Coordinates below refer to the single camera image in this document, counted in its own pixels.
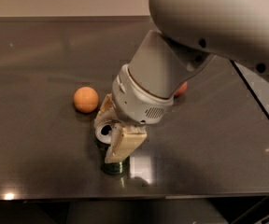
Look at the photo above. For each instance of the green soda can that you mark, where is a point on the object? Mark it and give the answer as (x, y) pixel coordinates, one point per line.
(103, 133)

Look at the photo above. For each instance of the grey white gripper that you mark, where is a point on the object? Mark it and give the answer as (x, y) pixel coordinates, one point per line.
(137, 104)

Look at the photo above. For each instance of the red apple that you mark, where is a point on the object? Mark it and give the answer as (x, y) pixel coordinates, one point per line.
(181, 90)

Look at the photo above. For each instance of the glass side table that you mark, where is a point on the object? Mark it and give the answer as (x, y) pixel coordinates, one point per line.
(256, 84)

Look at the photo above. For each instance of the orange fruit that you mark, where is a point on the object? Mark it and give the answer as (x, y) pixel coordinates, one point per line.
(86, 99)

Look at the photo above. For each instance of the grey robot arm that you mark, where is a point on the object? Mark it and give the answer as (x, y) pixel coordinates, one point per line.
(187, 37)

